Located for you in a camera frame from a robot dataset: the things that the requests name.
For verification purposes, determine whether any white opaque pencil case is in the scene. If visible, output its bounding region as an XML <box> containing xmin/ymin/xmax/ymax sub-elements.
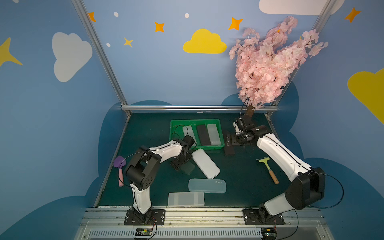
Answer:
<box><xmin>192</xmin><ymin>149</ymin><xmax>220</xmax><ymax>179</ymax></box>

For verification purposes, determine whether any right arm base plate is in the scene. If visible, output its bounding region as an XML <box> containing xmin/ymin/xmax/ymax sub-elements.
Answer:
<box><xmin>243</xmin><ymin>208</ymin><xmax>285</xmax><ymax>226</ymax></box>

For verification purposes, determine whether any left circuit board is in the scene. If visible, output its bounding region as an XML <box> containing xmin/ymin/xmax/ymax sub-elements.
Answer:
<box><xmin>135</xmin><ymin>228</ymin><xmax>153</xmax><ymax>238</ymax></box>

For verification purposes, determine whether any right circuit board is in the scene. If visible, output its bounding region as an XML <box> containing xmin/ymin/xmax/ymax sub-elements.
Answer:
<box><xmin>261</xmin><ymin>228</ymin><xmax>277</xmax><ymax>240</ymax></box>

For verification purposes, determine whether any circuit board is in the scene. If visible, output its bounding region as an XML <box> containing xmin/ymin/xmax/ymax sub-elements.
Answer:
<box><xmin>261</xmin><ymin>228</ymin><xmax>277</xmax><ymax>240</ymax></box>
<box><xmin>135</xmin><ymin>228</ymin><xmax>153</xmax><ymax>238</ymax></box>

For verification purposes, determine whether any frosted pencil case front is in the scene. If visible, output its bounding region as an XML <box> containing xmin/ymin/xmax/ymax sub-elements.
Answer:
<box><xmin>168</xmin><ymin>192</ymin><xmax>205</xmax><ymax>208</ymax></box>

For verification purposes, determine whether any dark translucent grey pencil case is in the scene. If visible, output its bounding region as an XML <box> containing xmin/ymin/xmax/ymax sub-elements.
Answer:
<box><xmin>180</xmin><ymin>162</ymin><xmax>196</xmax><ymax>176</ymax></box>

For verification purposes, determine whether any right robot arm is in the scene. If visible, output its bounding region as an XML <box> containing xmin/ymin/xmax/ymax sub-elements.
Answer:
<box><xmin>233</xmin><ymin>115</ymin><xmax>326</xmax><ymax>218</ymax></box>

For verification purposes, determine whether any frosted clear pencil case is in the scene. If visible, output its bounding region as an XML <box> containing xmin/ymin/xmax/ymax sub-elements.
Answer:
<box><xmin>207</xmin><ymin>124</ymin><xmax>222</xmax><ymax>146</ymax></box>

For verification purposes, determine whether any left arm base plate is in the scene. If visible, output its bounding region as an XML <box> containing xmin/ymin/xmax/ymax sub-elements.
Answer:
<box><xmin>124</xmin><ymin>209</ymin><xmax>166</xmax><ymax>226</ymax></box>

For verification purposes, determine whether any aluminium front rail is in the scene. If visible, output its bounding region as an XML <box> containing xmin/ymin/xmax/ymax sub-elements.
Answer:
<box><xmin>74</xmin><ymin>206</ymin><xmax>334</xmax><ymax>240</ymax></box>

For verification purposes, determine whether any pink blossom artificial tree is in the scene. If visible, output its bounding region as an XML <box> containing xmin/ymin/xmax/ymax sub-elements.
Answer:
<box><xmin>229</xmin><ymin>17</ymin><xmax>329</xmax><ymax>110</ymax></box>

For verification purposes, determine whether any light blue pencil case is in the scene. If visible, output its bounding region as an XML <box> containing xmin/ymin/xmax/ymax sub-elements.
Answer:
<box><xmin>188</xmin><ymin>179</ymin><xmax>227</xmax><ymax>194</ymax></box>

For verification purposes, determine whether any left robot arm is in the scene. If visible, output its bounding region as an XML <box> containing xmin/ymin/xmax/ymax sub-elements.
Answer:
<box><xmin>125</xmin><ymin>135</ymin><xmax>195</xmax><ymax>216</ymax></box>

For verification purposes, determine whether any green plastic storage tray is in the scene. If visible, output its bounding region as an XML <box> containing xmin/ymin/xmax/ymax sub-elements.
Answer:
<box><xmin>170</xmin><ymin>119</ymin><xmax>225</xmax><ymax>150</ymax></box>

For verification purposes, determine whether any black pencil case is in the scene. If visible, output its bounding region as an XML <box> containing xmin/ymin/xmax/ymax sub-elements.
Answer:
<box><xmin>224</xmin><ymin>132</ymin><xmax>235</xmax><ymax>156</ymax></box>
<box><xmin>197</xmin><ymin>125</ymin><xmax>212</xmax><ymax>146</ymax></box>

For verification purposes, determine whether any purple pink toy shovel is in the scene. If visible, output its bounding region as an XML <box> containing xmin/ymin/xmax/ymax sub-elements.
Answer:
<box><xmin>113</xmin><ymin>156</ymin><xmax>126</xmax><ymax>187</ymax></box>

